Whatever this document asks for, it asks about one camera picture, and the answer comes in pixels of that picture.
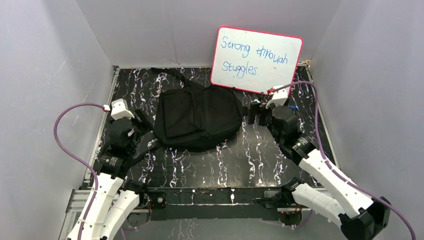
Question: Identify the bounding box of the black backpack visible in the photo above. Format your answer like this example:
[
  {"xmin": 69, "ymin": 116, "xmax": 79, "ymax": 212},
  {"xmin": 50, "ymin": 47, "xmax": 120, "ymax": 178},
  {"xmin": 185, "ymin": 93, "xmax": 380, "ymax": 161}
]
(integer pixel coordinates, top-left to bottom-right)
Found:
[{"xmin": 127, "ymin": 67, "xmax": 249, "ymax": 167}]

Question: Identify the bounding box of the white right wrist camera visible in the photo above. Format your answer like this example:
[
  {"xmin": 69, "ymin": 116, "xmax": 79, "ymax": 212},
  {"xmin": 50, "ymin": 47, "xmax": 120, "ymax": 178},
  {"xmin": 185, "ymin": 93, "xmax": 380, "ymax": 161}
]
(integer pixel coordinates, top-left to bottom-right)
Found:
[{"xmin": 265, "ymin": 85, "xmax": 288, "ymax": 109}]

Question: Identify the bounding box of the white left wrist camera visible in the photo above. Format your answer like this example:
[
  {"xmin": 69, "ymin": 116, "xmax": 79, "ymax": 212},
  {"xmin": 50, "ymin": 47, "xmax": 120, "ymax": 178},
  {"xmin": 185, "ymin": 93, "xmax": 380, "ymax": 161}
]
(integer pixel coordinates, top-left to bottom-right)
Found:
[{"xmin": 110, "ymin": 98, "xmax": 135, "ymax": 120}]

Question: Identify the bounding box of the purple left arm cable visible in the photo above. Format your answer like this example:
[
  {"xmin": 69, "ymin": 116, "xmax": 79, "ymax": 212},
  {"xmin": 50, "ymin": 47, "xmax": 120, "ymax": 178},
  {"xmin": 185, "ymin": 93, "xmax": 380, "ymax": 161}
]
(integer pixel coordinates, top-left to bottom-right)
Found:
[{"xmin": 53, "ymin": 102, "xmax": 152, "ymax": 240}]

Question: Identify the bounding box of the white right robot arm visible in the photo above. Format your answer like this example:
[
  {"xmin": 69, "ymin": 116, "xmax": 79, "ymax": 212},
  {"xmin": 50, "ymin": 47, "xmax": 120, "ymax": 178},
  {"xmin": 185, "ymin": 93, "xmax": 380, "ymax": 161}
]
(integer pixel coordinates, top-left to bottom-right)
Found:
[{"xmin": 248, "ymin": 100, "xmax": 391, "ymax": 240}]

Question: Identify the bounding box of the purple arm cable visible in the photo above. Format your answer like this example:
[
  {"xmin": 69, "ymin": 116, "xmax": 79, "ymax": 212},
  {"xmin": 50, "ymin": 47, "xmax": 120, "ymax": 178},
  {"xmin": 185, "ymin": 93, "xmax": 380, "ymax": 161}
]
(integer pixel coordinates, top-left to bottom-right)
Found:
[
  {"xmin": 53, "ymin": 102, "xmax": 152, "ymax": 240},
  {"xmin": 266, "ymin": 80, "xmax": 417, "ymax": 240}
]

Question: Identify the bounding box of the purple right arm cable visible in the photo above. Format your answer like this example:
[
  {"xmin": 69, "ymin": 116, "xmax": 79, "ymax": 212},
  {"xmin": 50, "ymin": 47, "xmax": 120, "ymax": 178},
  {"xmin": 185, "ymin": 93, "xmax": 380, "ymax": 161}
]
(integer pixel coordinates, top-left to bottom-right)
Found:
[{"xmin": 266, "ymin": 80, "xmax": 417, "ymax": 240}]

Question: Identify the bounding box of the blue stapler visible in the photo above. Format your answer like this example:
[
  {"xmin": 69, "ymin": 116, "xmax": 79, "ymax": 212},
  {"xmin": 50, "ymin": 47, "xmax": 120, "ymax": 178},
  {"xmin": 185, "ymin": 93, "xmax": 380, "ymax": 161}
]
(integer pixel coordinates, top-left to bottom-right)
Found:
[{"xmin": 288, "ymin": 105, "xmax": 299, "ymax": 112}]

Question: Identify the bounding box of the pink framed whiteboard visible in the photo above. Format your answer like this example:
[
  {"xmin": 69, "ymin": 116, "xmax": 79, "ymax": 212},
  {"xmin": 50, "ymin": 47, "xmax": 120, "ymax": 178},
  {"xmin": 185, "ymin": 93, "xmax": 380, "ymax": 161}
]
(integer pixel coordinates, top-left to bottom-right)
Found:
[{"xmin": 210, "ymin": 26, "xmax": 304, "ymax": 94}]

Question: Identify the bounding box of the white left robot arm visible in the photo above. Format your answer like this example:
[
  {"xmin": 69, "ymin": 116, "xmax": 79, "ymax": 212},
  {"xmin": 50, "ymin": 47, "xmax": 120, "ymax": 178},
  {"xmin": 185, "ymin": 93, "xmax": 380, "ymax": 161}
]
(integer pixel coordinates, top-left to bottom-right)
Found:
[{"xmin": 66, "ymin": 109, "xmax": 156, "ymax": 240}]

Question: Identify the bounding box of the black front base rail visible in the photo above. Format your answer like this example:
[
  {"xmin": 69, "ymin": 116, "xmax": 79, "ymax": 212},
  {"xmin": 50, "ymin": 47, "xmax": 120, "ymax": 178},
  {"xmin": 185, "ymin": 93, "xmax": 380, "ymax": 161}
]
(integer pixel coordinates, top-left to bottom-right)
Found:
[{"xmin": 147, "ymin": 187, "xmax": 290, "ymax": 221}]

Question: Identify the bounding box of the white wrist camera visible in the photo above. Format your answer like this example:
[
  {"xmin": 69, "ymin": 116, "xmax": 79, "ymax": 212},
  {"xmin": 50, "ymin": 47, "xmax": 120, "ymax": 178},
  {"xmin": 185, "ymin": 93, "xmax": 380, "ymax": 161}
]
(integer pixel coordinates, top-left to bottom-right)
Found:
[
  {"xmin": 265, "ymin": 85, "xmax": 288, "ymax": 109},
  {"xmin": 110, "ymin": 98, "xmax": 135, "ymax": 120}
]

